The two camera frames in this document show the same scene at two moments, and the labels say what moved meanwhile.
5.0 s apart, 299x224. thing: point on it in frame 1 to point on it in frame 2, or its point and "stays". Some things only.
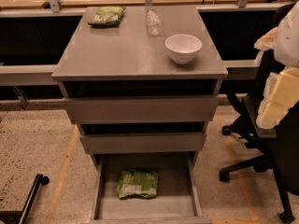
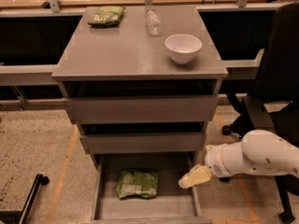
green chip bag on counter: (106, 16) stays
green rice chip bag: (136, 182) stays
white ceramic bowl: (182, 47) stays
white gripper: (290, 37) to (213, 160)
